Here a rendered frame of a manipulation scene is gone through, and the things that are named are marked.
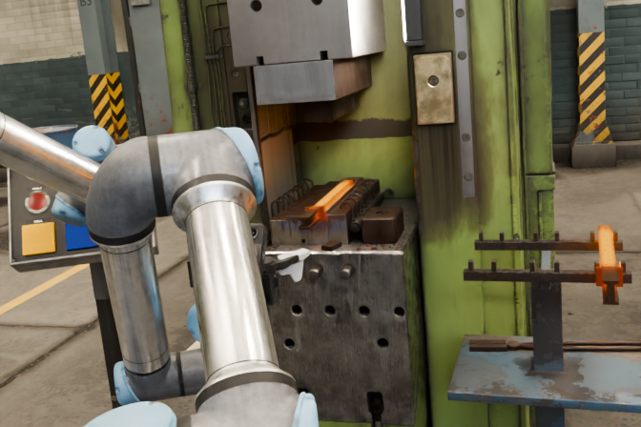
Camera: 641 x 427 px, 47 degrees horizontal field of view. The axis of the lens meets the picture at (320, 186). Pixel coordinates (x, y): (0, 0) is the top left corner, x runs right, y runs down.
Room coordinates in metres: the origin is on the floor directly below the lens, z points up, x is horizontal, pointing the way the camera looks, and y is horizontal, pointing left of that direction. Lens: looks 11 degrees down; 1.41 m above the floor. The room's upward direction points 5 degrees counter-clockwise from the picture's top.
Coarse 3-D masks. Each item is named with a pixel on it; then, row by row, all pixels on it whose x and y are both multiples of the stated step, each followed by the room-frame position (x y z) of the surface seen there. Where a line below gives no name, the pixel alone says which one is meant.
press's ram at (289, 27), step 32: (256, 0) 1.79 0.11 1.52; (288, 0) 1.76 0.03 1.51; (320, 0) 1.74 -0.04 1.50; (352, 0) 1.75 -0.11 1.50; (256, 32) 1.78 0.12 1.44; (288, 32) 1.76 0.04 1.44; (320, 32) 1.74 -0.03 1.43; (352, 32) 1.73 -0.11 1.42; (384, 32) 2.11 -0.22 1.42; (256, 64) 1.79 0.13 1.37
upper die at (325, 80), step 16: (288, 64) 1.76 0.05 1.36; (304, 64) 1.75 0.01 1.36; (320, 64) 1.74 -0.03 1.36; (336, 64) 1.76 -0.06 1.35; (352, 64) 1.92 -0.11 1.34; (368, 64) 2.11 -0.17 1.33; (256, 80) 1.79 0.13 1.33; (272, 80) 1.78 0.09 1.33; (288, 80) 1.76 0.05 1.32; (304, 80) 1.75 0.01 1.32; (320, 80) 1.74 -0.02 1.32; (336, 80) 1.75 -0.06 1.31; (352, 80) 1.90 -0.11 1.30; (368, 80) 2.09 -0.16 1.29; (272, 96) 1.78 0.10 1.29; (288, 96) 1.76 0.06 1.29; (304, 96) 1.75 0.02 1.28; (320, 96) 1.74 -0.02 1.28; (336, 96) 1.73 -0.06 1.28
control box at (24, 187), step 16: (16, 176) 1.78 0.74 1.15; (16, 192) 1.76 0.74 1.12; (32, 192) 1.76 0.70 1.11; (48, 192) 1.76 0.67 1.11; (16, 208) 1.74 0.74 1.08; (48, 208) 1.74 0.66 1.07; (16, 224) 1.72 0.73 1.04; (32, 224) 1.72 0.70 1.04; (64, 224) 1.72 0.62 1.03; (16, 240) 1.70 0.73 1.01; (64, 240) 1.70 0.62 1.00; (16, 256) 1.68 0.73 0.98; (32, 256) 1.68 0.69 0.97; (48, 256) 1.68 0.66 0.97; (64, 256) 1.68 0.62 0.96; (80, 256) 1.69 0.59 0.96; (96, 256) 1.71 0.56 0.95
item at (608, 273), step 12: (600, 228) 1.55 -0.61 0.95; (600, 240) 1.46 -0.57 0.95; (612, 240) 1.46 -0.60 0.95; (600, 252) 1.39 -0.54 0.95; (612, 252) 1.38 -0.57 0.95; (600, 264) 1.35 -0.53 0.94; (612, 264) 1.31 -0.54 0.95; (600, 276) 1.28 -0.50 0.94; (612, 276) 1.22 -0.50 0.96; (612, 288) 1.20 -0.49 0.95; (612, 300) 1.20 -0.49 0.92
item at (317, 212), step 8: (344, 184) 2.02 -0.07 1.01; (336, 192) 1.93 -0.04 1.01; (320, 200) 1.84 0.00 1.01; (328, 200) 1.83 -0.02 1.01; (312, 208) 1.74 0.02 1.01; (320, 208) 1.73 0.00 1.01; (304, 216) 1.66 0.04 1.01; (312, 216) 1.68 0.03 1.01; (320, 216) 1.74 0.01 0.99; (304, 224) 1.65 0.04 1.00; (312, 224) 1.67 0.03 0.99
